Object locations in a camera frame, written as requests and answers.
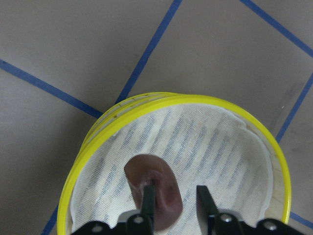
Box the yellow rimmed steamer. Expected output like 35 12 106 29
79 92 177 152
57 94 291 235

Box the brown steamed bun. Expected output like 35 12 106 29
124 154 183 232

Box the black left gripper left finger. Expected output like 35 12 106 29
126 185 156 235

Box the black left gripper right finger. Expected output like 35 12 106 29
196 186 244 235

